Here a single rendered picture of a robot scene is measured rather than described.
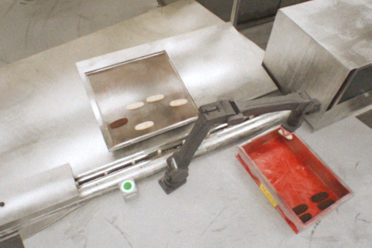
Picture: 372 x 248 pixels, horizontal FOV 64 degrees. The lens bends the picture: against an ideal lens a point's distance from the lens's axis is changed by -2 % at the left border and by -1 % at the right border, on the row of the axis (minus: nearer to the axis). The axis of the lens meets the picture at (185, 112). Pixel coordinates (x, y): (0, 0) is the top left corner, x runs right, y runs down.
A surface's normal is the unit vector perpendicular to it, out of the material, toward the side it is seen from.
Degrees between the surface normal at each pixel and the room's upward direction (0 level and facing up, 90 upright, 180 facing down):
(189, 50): 10
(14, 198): 0
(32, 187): 0
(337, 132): 0
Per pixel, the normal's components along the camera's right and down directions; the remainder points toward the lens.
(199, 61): 0.11, -0.50
